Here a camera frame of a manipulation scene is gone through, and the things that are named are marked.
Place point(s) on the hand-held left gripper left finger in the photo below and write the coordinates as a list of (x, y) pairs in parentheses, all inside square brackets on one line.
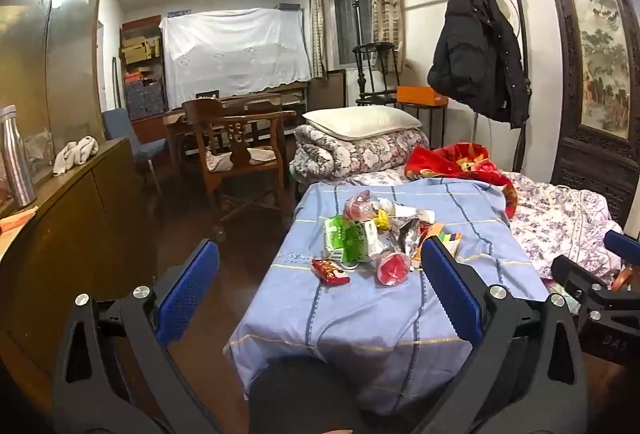
[(187, 289)]

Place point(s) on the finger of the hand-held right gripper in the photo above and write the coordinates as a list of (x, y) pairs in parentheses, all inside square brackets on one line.
[(622, 243), (572, 273)]

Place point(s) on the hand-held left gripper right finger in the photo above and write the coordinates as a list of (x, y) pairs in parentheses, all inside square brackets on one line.
[(450, 289)]

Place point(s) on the white paper cup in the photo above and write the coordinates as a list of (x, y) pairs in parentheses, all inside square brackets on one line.
[(405, 212)]

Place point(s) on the red snack packet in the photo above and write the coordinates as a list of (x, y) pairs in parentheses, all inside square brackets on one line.
[(330, 272)]

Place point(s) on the colourful striped box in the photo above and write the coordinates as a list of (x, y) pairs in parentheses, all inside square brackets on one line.
[(446, 239)]

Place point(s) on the purple floral sheet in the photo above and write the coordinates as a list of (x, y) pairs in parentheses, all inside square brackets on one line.
[(560, 219)]

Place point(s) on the red plastic cup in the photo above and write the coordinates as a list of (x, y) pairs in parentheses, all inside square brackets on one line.
[(392, 268)]

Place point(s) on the silver foil wrapper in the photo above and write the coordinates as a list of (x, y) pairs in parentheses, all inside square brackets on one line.
[(405, 236)]

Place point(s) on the blue checked cloth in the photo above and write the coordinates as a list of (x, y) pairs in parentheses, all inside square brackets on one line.
[(370, 319)]

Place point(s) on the white and green packet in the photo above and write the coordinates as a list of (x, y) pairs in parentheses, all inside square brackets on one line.
[(371, 236)]

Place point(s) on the yellow crumpled wrapper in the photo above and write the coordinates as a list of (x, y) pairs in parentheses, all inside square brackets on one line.
[(382, 218)]

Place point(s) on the green snack packet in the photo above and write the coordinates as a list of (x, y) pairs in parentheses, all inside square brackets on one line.
[(344, 239)]

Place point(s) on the wooden cabinet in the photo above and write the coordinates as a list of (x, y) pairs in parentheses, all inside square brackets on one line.
[(75, 239)]

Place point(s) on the red patterned blanket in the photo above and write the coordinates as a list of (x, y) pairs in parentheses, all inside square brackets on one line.
[(460, 164)]

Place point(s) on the white seat cloth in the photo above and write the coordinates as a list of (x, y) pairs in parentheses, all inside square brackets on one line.
[(220, 160)]

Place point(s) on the black side table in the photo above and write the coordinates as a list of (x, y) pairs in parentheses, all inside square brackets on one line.
[(440, 124)]

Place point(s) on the blue chair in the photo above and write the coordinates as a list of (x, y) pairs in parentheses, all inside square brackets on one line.
[(130, 134)]

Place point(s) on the floral folded quilt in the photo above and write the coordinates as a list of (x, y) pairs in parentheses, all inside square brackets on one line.
[(345, 154)]

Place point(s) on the wooden armchair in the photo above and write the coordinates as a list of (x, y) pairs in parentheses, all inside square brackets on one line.
[(240, 124)]

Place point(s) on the white crumpled cloth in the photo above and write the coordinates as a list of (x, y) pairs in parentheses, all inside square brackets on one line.
[(75, 154)]

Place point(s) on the carved wooden screen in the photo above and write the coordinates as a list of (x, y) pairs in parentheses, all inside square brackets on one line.
[(600, 64)]

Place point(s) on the white pillow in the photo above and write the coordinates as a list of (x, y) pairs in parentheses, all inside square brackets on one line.
[(360, 121)]

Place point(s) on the orange box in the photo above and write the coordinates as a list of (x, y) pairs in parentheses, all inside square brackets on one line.
[(421, 95)]

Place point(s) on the steel bottle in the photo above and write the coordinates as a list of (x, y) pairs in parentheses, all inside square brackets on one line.
[(16, 159)]

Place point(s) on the wooden table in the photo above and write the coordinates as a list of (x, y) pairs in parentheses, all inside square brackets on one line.
[(290, 89)]

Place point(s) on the wooden bookshelf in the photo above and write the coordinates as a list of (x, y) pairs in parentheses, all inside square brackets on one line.
[(142, 64)]

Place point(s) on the black padded jacket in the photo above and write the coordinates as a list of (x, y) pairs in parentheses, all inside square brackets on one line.
[(480, 59)]

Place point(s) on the white cover sheet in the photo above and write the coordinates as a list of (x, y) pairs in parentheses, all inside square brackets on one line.
[(235, 49)]

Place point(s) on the white standing fan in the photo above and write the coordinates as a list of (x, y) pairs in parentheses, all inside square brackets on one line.
[(507, 9)]

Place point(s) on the glass panel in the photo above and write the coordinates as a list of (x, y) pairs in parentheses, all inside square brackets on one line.
[(60, 39)]

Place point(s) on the window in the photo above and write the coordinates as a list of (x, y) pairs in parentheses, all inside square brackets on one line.
[(350, 24)]

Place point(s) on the black metal bed frame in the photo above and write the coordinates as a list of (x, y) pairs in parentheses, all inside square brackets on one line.
[(521, 14)]

